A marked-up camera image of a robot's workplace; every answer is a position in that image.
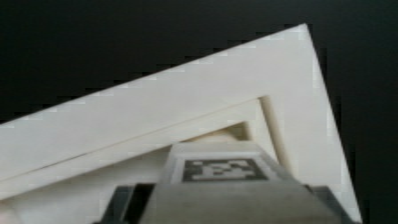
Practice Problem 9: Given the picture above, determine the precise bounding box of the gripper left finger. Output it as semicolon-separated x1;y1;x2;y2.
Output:
95;186;138;224

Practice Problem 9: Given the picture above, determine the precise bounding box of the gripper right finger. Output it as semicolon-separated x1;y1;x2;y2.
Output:
308;186;362;224

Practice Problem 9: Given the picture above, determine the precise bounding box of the white leg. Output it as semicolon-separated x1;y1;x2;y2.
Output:
156;141;298;186

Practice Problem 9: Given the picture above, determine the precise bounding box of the white square tabletop tray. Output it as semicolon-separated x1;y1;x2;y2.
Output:
0;26;358;224

